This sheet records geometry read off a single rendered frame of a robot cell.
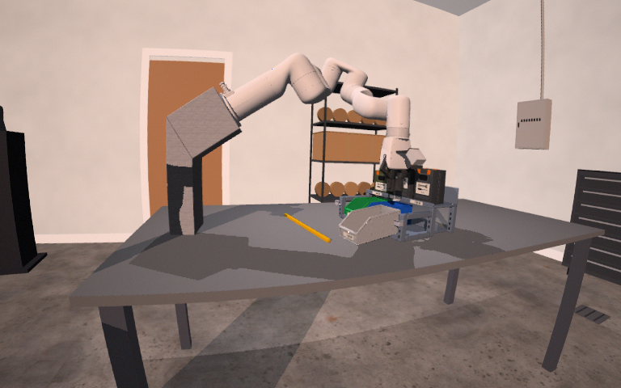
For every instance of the yellow bar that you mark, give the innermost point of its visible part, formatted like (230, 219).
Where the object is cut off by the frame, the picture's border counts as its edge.
(326, 239)

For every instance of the blue open bin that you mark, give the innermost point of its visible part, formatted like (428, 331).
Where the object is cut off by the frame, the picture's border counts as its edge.
(405, 208)

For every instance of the green open bin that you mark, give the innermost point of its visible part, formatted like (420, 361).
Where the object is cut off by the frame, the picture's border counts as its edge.
(362, 202)

